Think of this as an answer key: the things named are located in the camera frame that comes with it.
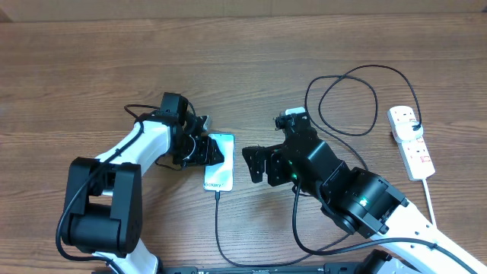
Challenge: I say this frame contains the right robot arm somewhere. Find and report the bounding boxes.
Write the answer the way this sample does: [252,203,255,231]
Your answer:
[242,113,486,273]

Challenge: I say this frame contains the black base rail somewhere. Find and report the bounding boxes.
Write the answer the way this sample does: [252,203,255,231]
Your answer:
[158,262,362,274]

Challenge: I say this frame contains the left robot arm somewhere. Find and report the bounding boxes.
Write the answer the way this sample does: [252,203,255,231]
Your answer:
[55,92,229,273]

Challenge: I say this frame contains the white power strip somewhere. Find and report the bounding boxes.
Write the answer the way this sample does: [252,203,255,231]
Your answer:
[387,106,435,181]

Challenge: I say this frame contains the white power strip cord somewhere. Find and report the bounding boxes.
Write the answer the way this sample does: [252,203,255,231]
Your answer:
[421,179,438,228]

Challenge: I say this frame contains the cardboard backdrop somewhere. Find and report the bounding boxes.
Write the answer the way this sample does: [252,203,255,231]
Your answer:
[1,0,486,23]

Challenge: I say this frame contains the Galaxy S24+ smartphone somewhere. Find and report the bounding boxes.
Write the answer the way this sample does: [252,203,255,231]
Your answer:
[203,133,235,192]

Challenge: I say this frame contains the white charger plug adapter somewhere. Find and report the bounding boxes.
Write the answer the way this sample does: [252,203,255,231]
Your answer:
[392,120,424,143]

